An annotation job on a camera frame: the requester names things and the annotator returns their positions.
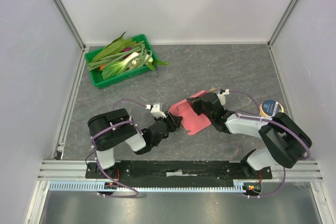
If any pink paper box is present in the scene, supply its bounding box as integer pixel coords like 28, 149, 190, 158
169, 99, 211, 136

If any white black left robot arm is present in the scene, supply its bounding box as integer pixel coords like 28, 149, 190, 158
87, 109, 183, 178

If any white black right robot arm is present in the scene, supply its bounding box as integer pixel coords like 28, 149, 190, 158
187, 89, 312, 179

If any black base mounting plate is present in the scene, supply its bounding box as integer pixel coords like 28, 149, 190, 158
85, 161, 272, 180

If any yellow masking tape roll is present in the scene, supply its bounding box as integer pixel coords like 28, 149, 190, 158
259, 100, 284, 117

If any green long beans bundle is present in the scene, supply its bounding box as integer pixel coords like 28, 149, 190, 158
88, 41, 153, 72

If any white radish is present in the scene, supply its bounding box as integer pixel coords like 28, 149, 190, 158
125, 52, 154, 67

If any bok choy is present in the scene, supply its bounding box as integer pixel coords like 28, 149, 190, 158
102, 59, 132, 80

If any green leafy vegetable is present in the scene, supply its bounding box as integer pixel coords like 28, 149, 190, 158
92, 32, 134, 62

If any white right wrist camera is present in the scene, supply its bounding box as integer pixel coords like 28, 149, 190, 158
217, 89, 230, 106

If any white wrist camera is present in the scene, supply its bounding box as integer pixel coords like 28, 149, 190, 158
145, 102, 166, 119
217, 89, 230, 106

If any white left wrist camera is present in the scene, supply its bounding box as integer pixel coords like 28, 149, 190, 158
145, 102, 166, 119

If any light blue cable duct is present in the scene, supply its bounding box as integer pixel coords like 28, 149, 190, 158
48, 179, 250, 192

